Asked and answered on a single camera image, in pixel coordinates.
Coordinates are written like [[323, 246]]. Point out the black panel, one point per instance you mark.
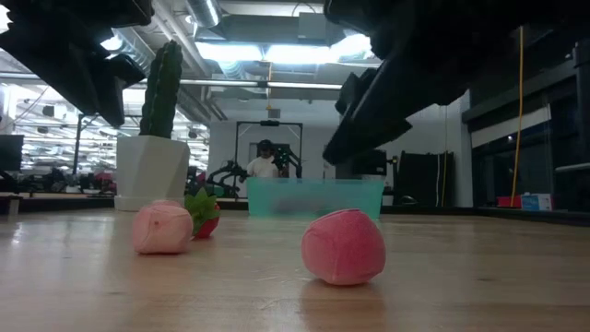
[[424, 180]]

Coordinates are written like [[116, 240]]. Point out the person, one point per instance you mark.
[[263, 168]]

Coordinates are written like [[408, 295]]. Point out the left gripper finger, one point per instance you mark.
[[126, 69], [110, 101]]

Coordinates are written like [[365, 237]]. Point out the green cactus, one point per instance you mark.
[[161, 92]]

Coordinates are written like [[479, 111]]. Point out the large-leaf red toy strawberry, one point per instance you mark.
[[205, 216]]

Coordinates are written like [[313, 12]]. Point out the background black robot arm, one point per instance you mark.
[[286, 159], [226, 175]]

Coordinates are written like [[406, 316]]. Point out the teal translucent tupperware container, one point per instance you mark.
[[318, 198]]

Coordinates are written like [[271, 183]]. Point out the blue box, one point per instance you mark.
[[537, 202]]

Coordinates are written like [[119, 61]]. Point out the large deep pink plush peach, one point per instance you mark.
[[343, 249]]

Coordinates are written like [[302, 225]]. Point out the light pink plush peach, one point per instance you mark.
[[161, 230]]

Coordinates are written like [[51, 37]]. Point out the silver spiral air duct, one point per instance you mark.
[[205, 11]]

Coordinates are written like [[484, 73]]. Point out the long ceiling light bar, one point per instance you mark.
[[258, 85]]

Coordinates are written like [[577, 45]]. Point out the red box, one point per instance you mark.
[[507, 201]]

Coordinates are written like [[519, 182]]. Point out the black monitor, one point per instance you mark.
[[11, 152]]

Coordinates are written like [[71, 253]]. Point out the black stand frame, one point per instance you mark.
[[77, 143]]

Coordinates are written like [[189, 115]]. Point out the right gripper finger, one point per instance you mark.
[[355, 92], [369, 124]]

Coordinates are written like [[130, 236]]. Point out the white faceted plant pot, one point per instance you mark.
[[152, 166]]

